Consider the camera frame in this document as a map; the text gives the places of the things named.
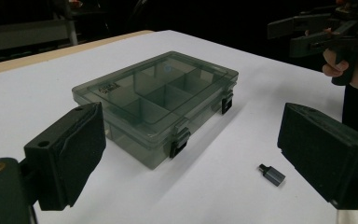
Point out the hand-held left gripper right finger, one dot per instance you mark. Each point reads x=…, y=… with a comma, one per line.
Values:
x=329, y=155

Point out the transparent grey compartment storage box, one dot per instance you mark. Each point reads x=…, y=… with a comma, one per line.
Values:
x=155, y=93

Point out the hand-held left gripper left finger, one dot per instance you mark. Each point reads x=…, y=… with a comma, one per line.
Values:
x=68, y=155

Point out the small grey plug adapter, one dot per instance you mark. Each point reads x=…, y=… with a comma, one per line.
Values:
x=273, y=175

